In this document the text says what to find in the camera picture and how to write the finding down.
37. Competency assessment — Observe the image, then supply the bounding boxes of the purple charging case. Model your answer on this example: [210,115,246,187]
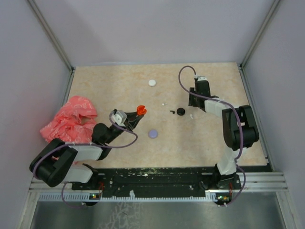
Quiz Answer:
[148,129,158,139]

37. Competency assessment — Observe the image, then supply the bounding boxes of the black charging case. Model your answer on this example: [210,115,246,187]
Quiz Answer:
[176,107,185,116]

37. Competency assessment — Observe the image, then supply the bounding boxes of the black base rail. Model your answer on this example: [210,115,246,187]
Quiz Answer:
[72,167,241,198]

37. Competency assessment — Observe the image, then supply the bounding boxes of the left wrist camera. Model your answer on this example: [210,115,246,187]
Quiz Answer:
[111,110,127,126]

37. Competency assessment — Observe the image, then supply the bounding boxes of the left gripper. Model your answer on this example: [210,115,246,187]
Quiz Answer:
[105,111,143,144]

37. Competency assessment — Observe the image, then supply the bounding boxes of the grey cable duct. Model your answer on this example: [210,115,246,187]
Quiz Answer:
[38,189,229,203]

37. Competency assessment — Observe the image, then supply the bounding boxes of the purple cable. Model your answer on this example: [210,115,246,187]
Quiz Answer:
[32,109,139,209]
[178,65,246,207]

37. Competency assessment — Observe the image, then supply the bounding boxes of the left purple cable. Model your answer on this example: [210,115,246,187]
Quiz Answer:
[32,109,139,209]

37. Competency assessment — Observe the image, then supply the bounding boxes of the white charging case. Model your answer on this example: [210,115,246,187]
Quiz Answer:
[148,79,157,87]

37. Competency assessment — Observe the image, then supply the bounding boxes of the pink plastic bag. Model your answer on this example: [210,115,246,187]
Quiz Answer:
[40,96,98,146]

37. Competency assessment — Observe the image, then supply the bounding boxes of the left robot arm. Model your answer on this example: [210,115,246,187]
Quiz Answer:
[29,109,147,189]

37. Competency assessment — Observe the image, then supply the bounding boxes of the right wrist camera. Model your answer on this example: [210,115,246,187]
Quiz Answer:
[194,75,207,81]

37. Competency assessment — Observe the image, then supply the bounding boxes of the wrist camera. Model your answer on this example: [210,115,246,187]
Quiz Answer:
[111,110,127,126]
[194,75,207,81]

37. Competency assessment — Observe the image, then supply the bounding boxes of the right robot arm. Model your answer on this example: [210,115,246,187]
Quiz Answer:
[189,77,259,189]

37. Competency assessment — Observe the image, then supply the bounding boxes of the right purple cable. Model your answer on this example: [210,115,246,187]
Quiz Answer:
[178,65,246,207]

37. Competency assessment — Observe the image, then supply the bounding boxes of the orange charging case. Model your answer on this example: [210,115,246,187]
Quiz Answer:
[137,105,147,115]

